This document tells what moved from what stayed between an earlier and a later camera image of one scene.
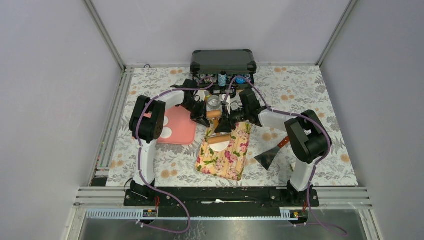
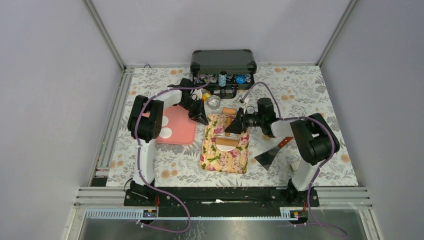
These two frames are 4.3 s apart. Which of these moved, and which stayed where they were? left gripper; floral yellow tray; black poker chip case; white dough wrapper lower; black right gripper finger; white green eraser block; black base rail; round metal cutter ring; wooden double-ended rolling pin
Moved: floral yellow tray; wooden double-ended rolling pin; black right gripper finger
Stayed: black poker chip case; round metal cutter ring; white dough wrapper lower; black base rail; left gripper; white green eraser block
